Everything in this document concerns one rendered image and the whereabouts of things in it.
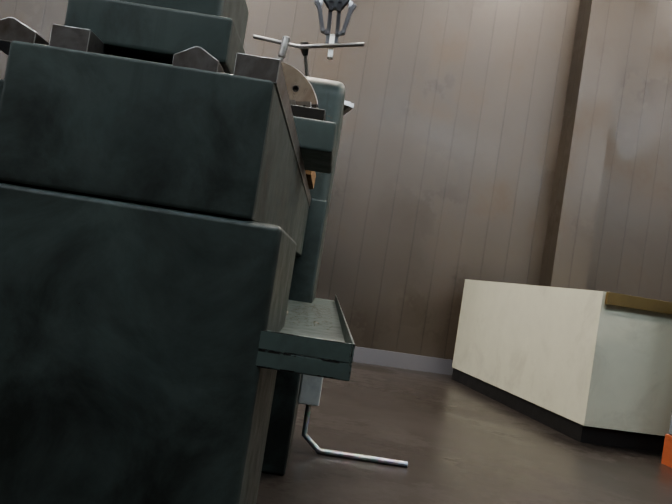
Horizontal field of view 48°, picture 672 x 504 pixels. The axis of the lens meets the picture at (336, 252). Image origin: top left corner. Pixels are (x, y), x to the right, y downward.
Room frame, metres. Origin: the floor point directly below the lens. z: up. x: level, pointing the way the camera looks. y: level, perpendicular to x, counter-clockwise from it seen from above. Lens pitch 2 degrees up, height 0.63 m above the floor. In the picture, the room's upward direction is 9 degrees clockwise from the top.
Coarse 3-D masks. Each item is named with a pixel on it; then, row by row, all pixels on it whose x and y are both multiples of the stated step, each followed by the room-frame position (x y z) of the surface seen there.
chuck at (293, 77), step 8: (288, 64) 2.18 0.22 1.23; (288, 72) 2.18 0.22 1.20; (296, 72) 2.18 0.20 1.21; (288, 80) 2.18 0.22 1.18; (296, 80) 2.18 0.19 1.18; (304, 80) 2.18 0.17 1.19; (288, 88) 2.18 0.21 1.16; (296, 88) 2.19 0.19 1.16; (304, 88) 2.18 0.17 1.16; (312, 88) 2.18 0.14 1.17; (296, 96) 2.18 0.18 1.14; (304, 96) 2.18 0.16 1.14; (312, 96) 2.18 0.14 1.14; (312, 104) 2.19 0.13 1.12
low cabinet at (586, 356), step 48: (480, 288) 5.40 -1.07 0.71; (528, 288) 4.62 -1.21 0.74; (480, 336) 5.27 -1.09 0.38; (528, 336) 4.52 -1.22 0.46; (576, 336) 3.96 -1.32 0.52; (624, 336) 3.79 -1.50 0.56; (480, 384) 5.17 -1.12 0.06; (528, 384) 4.43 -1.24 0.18; (576, 384) 3.89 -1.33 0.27; (624, 384) 3.79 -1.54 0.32; (576, 432) 3.84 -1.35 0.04; (624, 432) 3.83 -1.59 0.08
